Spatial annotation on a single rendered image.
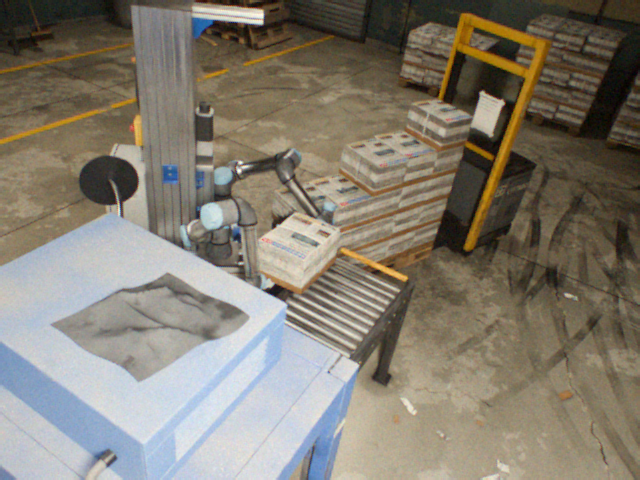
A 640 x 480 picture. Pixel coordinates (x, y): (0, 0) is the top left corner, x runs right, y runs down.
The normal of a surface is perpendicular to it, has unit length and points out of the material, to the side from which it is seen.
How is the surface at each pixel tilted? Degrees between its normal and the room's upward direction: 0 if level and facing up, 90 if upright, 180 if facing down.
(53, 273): 0
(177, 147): 90
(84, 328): 5
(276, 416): 0
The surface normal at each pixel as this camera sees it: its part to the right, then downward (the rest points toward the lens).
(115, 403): 0.13, -0.80
